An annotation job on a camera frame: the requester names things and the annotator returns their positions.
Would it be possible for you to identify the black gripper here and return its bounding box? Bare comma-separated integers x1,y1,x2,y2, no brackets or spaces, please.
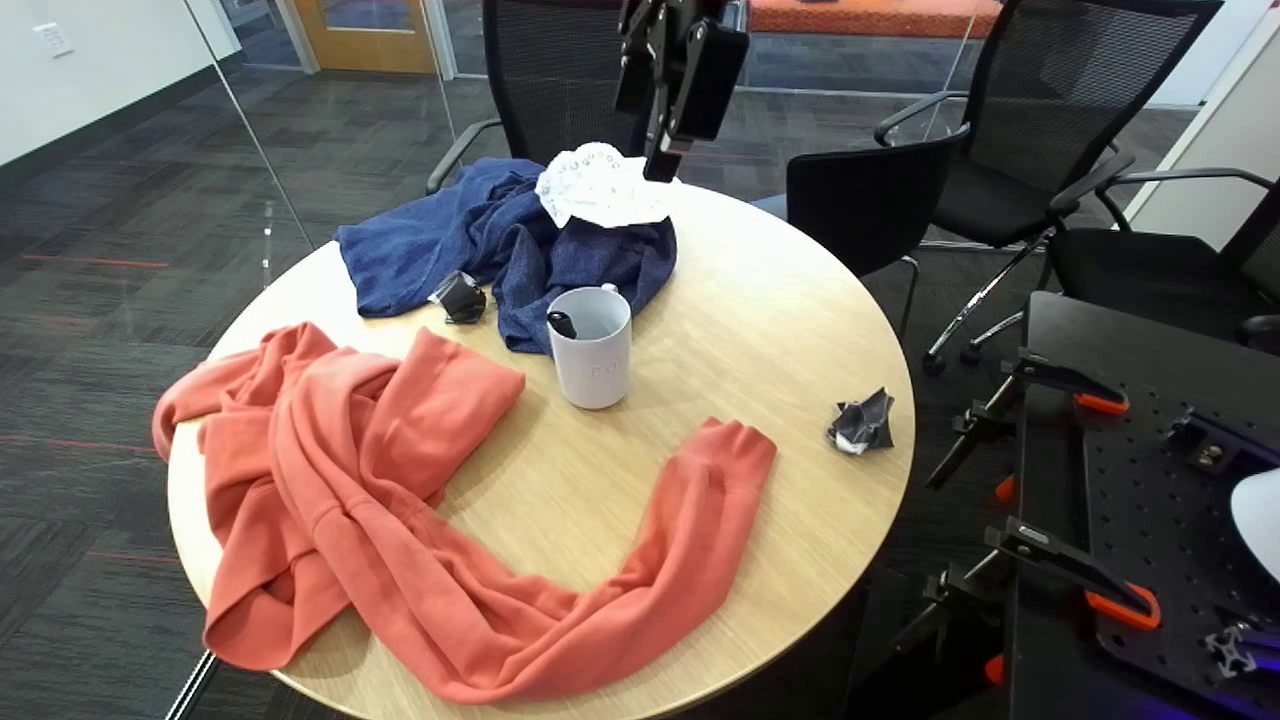
614,0,752,185

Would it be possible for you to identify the white ceramic mug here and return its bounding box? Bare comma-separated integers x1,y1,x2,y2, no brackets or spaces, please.
539,279,635,416

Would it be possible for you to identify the white paper doily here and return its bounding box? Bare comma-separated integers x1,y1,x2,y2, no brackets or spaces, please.
532,140,686,233

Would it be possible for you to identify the black mesh office chair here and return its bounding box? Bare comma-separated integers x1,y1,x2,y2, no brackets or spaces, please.
873,0,1224,380
784,125,974,346
1047,166,1280,353
423,0,677,195

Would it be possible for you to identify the dark blue cloth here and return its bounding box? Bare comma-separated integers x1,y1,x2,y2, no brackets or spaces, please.
336,155,680,360

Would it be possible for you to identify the orange upholstered bench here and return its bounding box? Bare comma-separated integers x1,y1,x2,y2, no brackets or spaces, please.
747,0,1007,46

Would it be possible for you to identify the small black clip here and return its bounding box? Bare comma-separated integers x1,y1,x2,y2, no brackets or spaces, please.
434,270,493,329

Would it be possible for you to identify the wooden door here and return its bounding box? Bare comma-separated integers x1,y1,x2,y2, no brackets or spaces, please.
293,0,444,81

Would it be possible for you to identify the black metal binder clip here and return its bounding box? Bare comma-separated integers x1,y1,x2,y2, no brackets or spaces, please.
824,384,899,460

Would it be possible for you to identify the orange knit sweater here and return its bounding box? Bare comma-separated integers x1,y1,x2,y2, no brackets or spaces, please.
147,319,781,709

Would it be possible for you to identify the black clamp with orange grips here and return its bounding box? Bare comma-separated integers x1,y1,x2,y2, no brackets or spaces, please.
886,516,1170,695
924,349,1135,513

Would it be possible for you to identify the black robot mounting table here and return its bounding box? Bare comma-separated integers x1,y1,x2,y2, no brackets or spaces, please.
1006,288,1280,720

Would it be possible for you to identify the white wall switch plate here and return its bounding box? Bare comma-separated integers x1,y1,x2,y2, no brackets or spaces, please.
33,17,81,64

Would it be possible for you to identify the metal robot cable connector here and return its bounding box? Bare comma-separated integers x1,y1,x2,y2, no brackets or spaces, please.
1199,614,1275,682

